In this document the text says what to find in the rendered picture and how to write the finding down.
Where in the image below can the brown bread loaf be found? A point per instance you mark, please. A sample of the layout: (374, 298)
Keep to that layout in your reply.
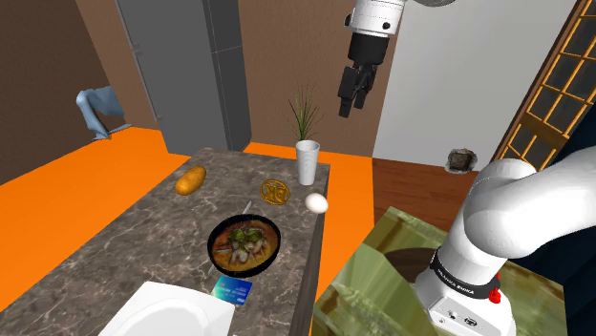
(190, 180)

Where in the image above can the light blue chair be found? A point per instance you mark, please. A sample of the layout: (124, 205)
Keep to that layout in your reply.
(100, 109)

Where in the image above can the white vase with green plant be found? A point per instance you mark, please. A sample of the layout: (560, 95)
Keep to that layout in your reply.
(307, 163)

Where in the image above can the blue card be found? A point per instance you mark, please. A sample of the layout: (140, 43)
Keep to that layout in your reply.
(231, 289)

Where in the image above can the round gold emblem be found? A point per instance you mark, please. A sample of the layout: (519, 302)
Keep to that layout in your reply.
(274, 191)

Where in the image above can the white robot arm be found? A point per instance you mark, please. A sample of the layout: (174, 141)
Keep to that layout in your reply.
(493, 218)

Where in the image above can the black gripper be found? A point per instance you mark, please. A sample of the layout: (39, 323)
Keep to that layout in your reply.
(368, 48)

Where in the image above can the grey rock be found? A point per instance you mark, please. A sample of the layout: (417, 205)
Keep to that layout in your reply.
(461, 161)

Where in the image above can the black bowl of food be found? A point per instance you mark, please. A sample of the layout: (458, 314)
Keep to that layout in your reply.
(243, 242)

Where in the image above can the white plate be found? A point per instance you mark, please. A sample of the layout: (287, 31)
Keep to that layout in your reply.
(167, 312)

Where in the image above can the grey refrigerator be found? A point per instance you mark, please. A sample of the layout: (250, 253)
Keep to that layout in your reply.
(186, 74)

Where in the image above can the orange framed glass door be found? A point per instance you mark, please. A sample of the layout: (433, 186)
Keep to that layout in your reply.
(558, 84)

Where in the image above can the white egg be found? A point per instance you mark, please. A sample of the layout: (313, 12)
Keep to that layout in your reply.
(316, 203)

